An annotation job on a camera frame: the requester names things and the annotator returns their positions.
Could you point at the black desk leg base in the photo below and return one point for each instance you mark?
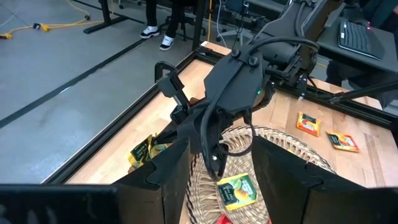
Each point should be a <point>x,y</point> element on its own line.
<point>107,12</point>

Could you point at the green yellow tea packet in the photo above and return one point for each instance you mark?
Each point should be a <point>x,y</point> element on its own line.
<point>237,191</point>

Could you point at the person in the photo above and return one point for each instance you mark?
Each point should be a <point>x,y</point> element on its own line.
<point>151,15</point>

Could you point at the red orange foil tea packet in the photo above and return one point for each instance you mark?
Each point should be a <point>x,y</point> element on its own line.
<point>224,220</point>

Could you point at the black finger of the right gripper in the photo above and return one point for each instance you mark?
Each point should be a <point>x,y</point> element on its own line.
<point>217,161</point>
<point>174,137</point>

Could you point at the dark grey desk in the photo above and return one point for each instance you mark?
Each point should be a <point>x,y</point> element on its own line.
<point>392,62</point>

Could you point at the black computer keyboard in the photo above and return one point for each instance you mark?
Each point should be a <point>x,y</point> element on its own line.
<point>357,39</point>

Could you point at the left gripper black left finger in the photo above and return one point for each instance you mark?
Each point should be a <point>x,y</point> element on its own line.
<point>164,186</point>

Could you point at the black rig post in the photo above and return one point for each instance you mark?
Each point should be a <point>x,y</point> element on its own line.
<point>199,25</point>

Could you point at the round woven straw placemat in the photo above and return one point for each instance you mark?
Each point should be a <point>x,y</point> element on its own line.
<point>239,165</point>

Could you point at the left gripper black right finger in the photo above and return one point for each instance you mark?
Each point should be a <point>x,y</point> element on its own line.
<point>292,193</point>

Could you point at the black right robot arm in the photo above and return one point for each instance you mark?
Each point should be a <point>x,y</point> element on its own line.
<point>236,81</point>

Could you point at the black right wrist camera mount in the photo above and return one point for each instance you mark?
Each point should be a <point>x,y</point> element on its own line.
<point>172,87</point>

